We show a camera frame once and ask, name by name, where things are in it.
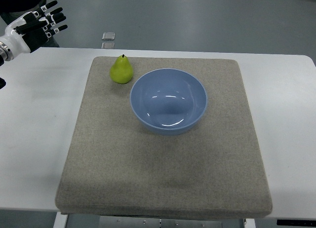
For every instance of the green pear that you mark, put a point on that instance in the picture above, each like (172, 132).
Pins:
(121, 71)

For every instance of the white table frame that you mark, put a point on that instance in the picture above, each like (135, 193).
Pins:
(129, 222)

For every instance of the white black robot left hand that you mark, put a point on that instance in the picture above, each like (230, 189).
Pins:
(34, 28)

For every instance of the lower metal floor plate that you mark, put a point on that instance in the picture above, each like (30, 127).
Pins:
(108, 45)

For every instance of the upper metal floor plate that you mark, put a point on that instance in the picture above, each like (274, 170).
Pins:
(108, 36)

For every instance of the blue bowl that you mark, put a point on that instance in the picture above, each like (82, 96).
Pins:
(168, 101)

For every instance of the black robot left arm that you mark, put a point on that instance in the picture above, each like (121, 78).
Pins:
(5, 53)

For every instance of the metal floor plate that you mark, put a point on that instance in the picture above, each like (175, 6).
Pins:
(108, 45)
(108, 36)

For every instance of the beige fabric mat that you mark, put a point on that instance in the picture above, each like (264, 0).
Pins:
(117, 167)

